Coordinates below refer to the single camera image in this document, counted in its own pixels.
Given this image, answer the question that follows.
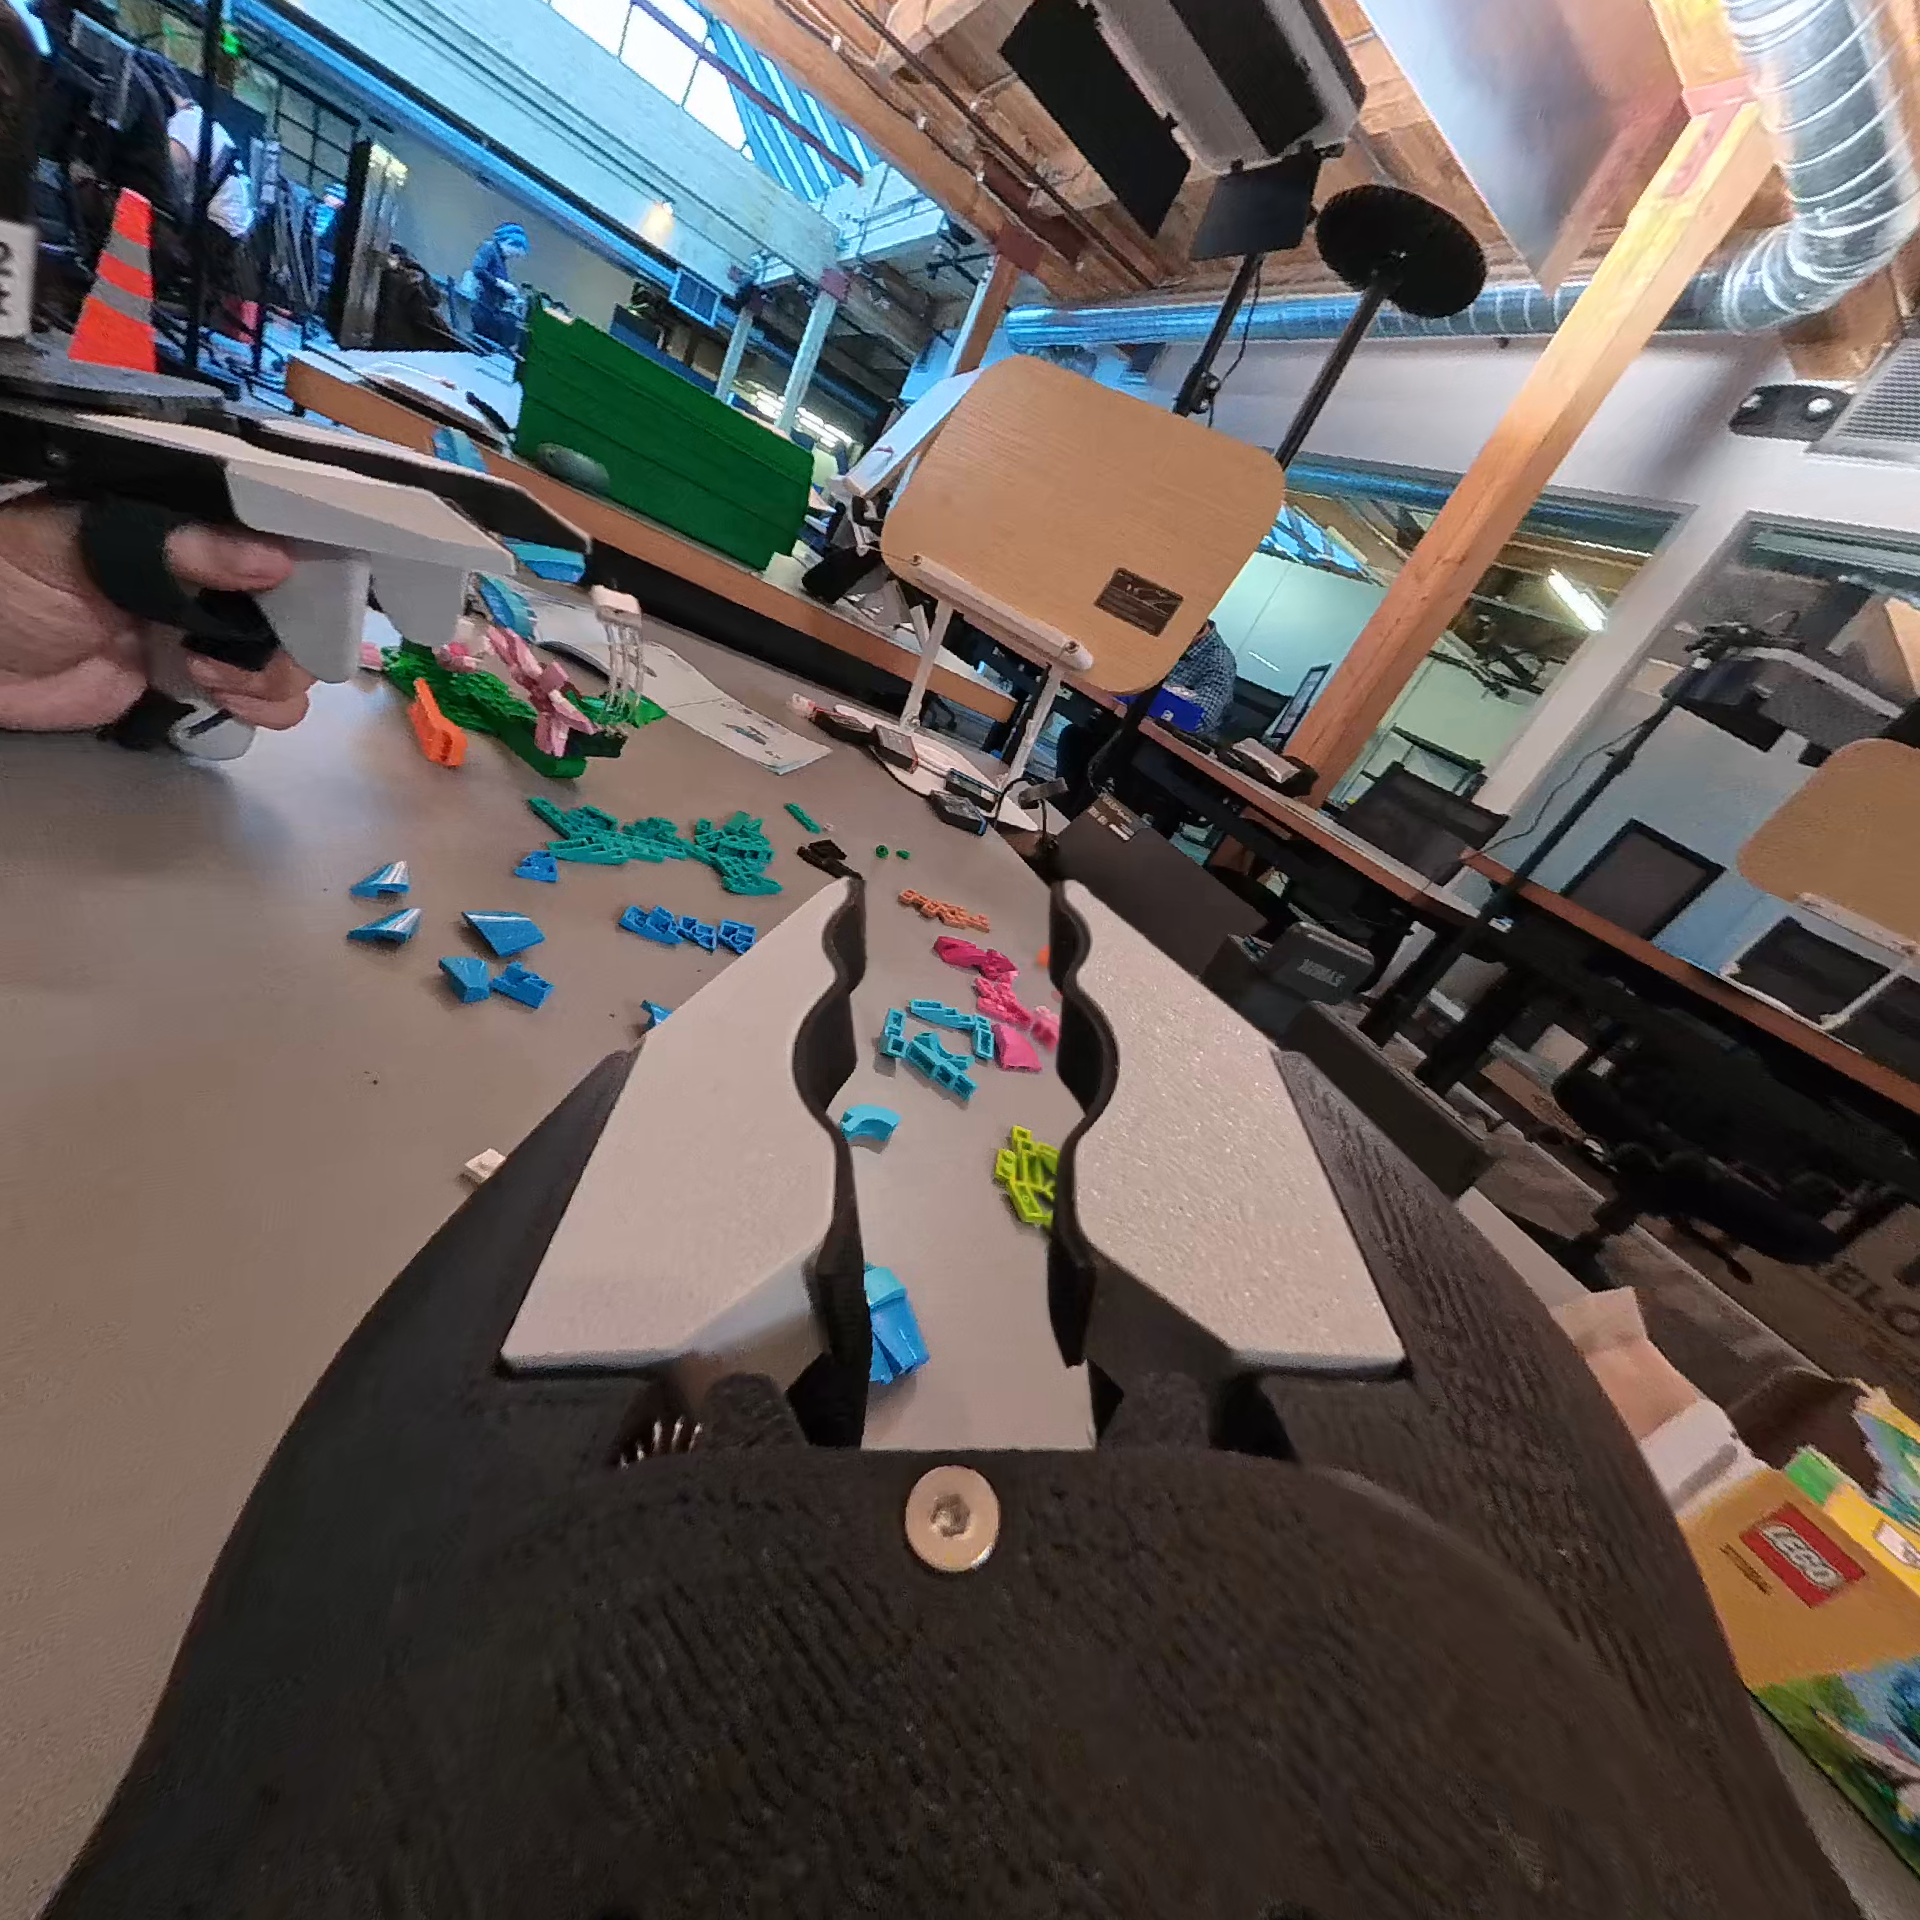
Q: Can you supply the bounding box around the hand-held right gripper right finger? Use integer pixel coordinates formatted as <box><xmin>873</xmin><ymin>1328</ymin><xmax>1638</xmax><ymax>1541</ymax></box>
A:
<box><xmin>1047</xmin><ymin>881</ymin><xmax>1413</xmax><ymax>1379</ymax></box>

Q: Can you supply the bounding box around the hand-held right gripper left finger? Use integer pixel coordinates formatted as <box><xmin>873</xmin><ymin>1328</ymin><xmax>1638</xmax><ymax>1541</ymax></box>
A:
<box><xmin>498</xmin><ymin>874</ymin><xmax>876</xmax><ymax>1455</ymax></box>

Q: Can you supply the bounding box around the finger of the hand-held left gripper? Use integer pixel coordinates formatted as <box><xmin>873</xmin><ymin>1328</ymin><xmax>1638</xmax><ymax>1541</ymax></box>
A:
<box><xmin>65</xmin><ymin>413</ymin><xmax>593</xmax><ymax>560</ymax></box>
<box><xmin>222</xmin><ymin>449</ymin><xmax>521</xmax><ymax>689</ymax></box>

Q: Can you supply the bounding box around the green lego plant model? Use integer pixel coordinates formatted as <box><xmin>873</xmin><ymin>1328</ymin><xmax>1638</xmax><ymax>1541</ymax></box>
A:
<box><xmin>379</xmin><ymin>622</ymin><xmax>673</xmax><ymax>784</ymax></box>

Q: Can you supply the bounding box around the pile of lime lego pieces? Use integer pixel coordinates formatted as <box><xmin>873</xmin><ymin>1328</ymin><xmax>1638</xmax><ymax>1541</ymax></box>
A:
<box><xmin>991</xmin><ymin>1123</ymin><xmax>1063</xmax><ymax>1233</ymax></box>

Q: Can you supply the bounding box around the blue lego dolphin model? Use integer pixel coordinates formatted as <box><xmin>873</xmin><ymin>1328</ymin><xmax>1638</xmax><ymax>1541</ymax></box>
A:
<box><xmin>861</xmin><ymin>1265</ymin><xmax>932</xmax><ymax>1385</ymax></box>

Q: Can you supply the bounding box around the pile of azure lego pieces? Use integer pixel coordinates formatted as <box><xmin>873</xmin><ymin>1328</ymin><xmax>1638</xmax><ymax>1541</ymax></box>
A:
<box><xmin>838</xmin><ymin>997</ymin><xmax>1001</xmax><ymax>1146</ymax></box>

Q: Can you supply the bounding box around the pile of magenta lego pieces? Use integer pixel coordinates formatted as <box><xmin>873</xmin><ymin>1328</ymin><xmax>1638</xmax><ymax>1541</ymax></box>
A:
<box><xmin>931</xmin><ymin>930</ymin><xmax>1066</xmax><ymax>1077</ymax></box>

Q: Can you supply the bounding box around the pile of teal lego pieces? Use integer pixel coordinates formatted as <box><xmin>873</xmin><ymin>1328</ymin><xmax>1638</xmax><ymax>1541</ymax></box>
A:
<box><xmin>525</xmin><ymin>793</ymin><xmax>829</xmax><ymax>901</ymax></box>

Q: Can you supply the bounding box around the lego set cardboard box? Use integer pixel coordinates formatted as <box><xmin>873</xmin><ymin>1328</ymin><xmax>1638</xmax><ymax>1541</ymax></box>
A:
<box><xmin>1553</xmin><ymin>1287</ymin><xmax>1920</xmax><ymax>1881</ymax></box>

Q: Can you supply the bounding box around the person's left hand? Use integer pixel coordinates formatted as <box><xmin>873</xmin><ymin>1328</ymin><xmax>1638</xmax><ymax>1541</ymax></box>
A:
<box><xmin>0</xmin><ymin>503</ymin><xmax>321</xmax><ymax>736</ymax></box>

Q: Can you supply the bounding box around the orange traffic cone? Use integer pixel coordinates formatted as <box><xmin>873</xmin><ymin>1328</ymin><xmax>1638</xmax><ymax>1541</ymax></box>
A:
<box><xmin>66</xmin><ymin>186</ymin><xmax>161</xmax><ymax>378</ymax></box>

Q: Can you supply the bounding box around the grey battery charger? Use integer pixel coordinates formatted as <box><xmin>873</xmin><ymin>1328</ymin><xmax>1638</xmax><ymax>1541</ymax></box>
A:
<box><xmin>1247</xmin><ymin>921</ymin><xmax>1377</xmax><ymax>1041</ymax></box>

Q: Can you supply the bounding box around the stack of green panels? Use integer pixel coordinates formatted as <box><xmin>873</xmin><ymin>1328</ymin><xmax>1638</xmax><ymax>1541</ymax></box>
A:
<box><xmin>513</xmin><ymin>307</ymin><xmax>815</xmax><ymax>575</ymax></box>

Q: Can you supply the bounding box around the pile of blue wedge pieces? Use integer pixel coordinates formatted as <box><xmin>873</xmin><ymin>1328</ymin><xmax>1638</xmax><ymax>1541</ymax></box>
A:
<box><xmin>345</xmin><ymin>848</ymin><xmax>758</xmax><ymax>1034</ymax></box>

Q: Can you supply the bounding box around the brown top desk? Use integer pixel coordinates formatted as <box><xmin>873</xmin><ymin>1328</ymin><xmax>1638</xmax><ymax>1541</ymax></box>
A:
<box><xmin>282</xmin><ymin>353</ymin><xmax>1146</xmax><ymax>752</ymax></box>
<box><xmin>1458</xmin><ymin>845</ymin><xmax>1920</xmax><ymax>1125</ymax></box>

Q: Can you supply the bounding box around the white instruction booklet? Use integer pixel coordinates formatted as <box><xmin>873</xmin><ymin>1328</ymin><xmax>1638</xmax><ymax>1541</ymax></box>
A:
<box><xmin>469</xmin><ymin>576</ymin><xmax>836</xmax><ymax>777</ymax></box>

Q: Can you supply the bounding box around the black office chair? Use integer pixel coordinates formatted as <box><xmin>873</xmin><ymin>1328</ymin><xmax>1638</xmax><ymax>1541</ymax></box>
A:
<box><xmin>1550</xmin><ymin>1018</ymin><xmax>1911</xmax><ymax>1286</ymax></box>

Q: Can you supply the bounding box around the wooden board on white stand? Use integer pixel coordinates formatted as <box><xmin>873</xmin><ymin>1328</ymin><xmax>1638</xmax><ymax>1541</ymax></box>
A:
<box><xmin>829</xmin><ymin>354</ymin><xmax>1290</xmax><ymax>770</ymax></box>
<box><xmin>1735</xmin><ymin>736</ymin><xmax>1920</xmax><ymax>1030</ymax></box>

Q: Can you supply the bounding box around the studio light on black stand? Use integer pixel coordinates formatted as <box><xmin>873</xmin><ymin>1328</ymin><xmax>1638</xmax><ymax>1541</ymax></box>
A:
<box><xmin>1357</xmin><ymin>622</ymin><xmax>1870</xmax><ymax>1053</ymax></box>

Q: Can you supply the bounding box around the wooden ceiling beam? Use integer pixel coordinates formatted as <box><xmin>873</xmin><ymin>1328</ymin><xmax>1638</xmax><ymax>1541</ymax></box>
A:
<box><xmin>1283</xmin><ymin>82</ymin><xmax>1787</xmax><ymax>783</ymax></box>

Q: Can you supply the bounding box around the black overhead light panel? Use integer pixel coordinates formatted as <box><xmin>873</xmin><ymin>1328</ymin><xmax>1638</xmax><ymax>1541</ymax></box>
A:
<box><xmin>997</xmin><ymin>0</ymin><xmax>1370</xmax><ymax>262</ymax></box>

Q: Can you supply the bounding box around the black round disc on stand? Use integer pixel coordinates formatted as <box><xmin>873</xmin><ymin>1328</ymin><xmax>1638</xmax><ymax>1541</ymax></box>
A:
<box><xmin>1271</xmin><ymin>186</ymin><xmax>1490</xmax><ymax>472</ymax></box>

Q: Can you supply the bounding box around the silver ventilation duct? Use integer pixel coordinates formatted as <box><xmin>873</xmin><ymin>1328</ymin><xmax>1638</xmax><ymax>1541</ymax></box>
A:
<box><xmin>1001</xmin><ymin>0</ymin><xmax>1920</xmax><ymax>358</ymax></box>

